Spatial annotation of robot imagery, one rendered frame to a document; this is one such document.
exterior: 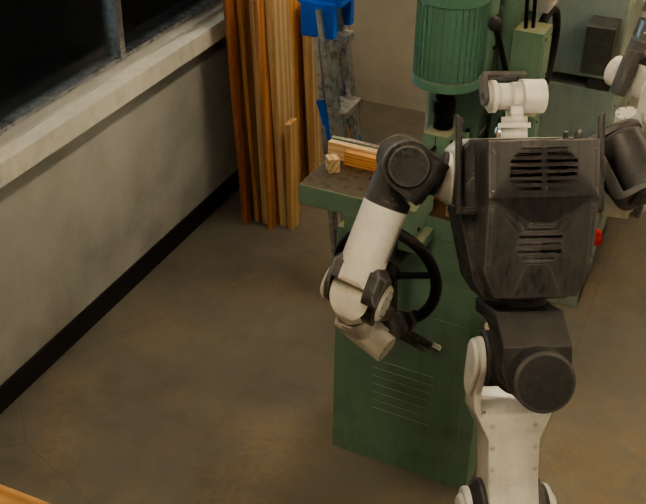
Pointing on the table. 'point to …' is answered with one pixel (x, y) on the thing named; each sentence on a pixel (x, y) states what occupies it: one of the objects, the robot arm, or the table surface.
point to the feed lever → (498, 38)
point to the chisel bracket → (440, 137)
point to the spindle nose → (444, 111)
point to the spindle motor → (449, 45)
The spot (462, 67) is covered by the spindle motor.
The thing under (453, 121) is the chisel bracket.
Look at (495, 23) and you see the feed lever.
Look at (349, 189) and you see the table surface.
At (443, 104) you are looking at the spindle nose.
